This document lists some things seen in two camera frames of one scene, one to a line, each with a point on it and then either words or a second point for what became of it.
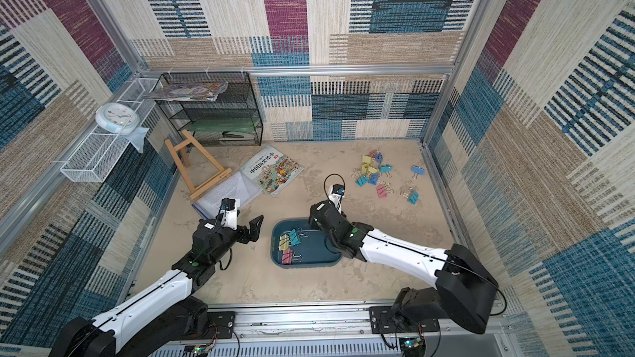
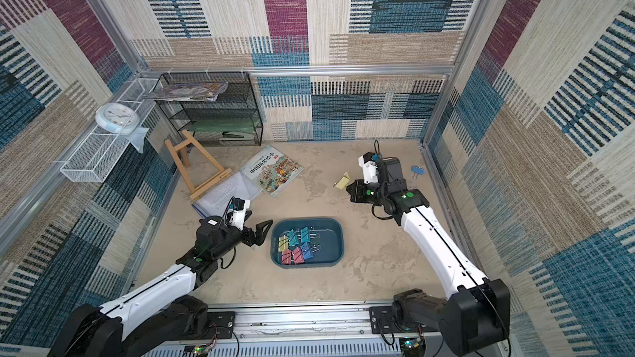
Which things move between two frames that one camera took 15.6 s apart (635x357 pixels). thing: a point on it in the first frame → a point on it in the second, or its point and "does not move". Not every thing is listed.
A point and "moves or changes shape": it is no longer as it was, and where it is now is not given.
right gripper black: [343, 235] → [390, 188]
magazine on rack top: [193, 91] does not move
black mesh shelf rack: [231, 119] does not move
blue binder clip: [374, 178] moves or changes shape
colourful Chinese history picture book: [271, 171] does not move
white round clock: [116, 118] does not move
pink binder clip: [382, 190] moves or changes shape
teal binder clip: [360, 179] moves or changes shape
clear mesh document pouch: [236, 186] does not move
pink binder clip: [288, 257] does not move
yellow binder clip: [284, 242] does not move
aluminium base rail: [330, 329] does not move
